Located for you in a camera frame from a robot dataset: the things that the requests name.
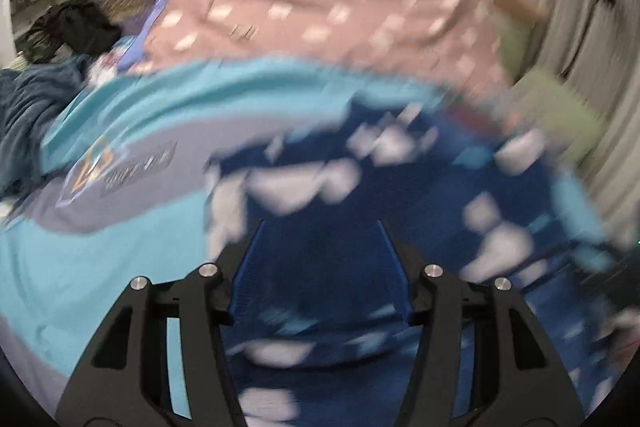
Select green pillow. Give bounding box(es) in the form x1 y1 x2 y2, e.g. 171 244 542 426
514 68 607 158
499 16 537 78

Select tan pillow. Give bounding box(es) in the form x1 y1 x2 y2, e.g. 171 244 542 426
492 0 549 24

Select dark teal blanket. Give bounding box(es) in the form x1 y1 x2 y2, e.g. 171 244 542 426
0 56 97 198

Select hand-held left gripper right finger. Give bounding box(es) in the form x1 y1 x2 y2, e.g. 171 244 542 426
376 221 587 427

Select white curtain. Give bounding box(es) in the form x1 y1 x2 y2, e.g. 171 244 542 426
505 0 637 253

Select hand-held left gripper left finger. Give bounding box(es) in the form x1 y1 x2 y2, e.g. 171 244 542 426
55 219 266 427

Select black clothes pile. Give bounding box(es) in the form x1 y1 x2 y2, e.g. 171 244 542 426
46 0 124 56

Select blue fleece garment white patches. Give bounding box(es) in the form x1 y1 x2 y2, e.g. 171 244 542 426
202 99 626 427

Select light blue patchwork quilt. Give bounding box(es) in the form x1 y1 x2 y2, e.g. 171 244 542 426
0 57 632 413

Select pink polka dot sheet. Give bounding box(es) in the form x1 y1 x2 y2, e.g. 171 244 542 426
125 0 521 94

